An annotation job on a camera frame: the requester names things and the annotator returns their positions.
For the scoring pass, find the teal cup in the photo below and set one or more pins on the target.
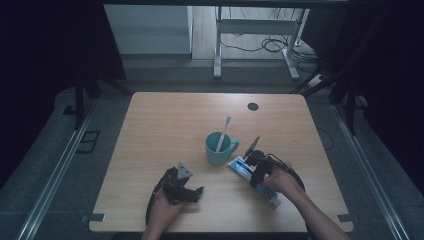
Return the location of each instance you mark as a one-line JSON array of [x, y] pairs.
[[218, 156]]

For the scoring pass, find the round dark table grommet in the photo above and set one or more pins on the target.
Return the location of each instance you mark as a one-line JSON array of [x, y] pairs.
[[253, 106]]

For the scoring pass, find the person's left hand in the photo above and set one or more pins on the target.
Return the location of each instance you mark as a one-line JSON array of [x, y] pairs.
[[163, 213]]

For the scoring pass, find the white and blue toothpaste tube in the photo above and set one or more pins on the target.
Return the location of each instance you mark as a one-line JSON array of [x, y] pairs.
[[241, 169]]

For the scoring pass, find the person's right hand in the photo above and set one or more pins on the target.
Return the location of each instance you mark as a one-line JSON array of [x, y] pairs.
[[283, 181]]

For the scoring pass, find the aluminium floor rail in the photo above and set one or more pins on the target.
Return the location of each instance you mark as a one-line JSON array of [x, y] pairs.
[[366, 173], [56, 173]]

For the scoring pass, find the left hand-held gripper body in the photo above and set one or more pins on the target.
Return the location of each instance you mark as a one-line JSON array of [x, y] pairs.
[[178, 190]]

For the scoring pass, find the white cabinet panel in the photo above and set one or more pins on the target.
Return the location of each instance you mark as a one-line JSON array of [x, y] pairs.
[[146, 30]]

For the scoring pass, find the white metal desk frame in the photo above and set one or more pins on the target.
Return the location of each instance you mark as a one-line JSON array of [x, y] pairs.
[[256, 26]]

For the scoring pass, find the black metal stand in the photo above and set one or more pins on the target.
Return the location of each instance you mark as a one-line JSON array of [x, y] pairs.
[[350, 110], [79, 100]]

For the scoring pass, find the pink toothbrush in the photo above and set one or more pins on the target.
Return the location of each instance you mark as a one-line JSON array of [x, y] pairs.
[[222, 133]]

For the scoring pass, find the white power strip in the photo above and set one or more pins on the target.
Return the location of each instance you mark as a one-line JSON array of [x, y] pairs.
[[316, 80]]

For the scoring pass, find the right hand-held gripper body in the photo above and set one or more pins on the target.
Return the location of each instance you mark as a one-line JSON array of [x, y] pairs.
[[260, 161]]

